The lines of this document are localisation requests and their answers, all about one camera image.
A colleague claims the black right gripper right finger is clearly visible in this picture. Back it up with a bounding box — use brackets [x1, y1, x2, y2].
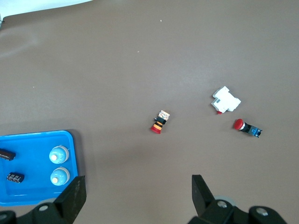
[189, 174, 288, 224]

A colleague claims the blue plastic tray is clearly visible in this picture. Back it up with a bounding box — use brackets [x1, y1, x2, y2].
[0, 130, 79, 207]

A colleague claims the black capacitor with white print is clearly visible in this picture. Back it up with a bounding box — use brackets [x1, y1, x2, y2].
[6, 172, 25, 184]

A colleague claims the dark brown plain capacitor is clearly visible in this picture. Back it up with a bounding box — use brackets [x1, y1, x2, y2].
[0, 148, 17, 162]

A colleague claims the brown table cover mat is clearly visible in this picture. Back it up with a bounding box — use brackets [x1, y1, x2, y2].
[0, 0, 299, 224]

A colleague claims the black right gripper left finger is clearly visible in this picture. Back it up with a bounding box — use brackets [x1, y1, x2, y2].
[0, 175, 87, 224]

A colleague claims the white circuit breaker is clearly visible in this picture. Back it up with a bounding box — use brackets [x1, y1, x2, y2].
[211, 85, 242, 115]

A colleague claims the blue dome call bell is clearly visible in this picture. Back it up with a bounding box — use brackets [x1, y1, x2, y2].
[49, 145, 70, 165]
[50, 166, 71, 187]

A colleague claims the orange emergency stop button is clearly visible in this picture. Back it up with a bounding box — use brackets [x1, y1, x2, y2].
[150, 110, 171, 135]

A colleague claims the red push button blue base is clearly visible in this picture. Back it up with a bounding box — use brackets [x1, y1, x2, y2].
[232, 118, 263, 138]

